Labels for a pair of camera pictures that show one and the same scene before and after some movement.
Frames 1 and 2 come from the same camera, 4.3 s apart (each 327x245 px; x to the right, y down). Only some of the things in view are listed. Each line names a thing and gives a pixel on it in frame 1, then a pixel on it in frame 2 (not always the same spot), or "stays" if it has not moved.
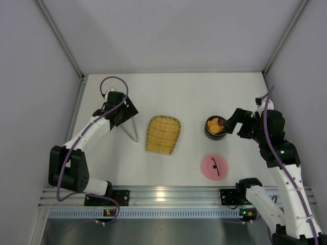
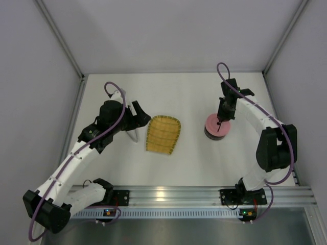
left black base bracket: (122, 197) stays
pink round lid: (216, 167) to (211, 125)
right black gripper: (243, 121) to (224, 115)
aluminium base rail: (170, 197) stays
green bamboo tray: (162, 134) stays
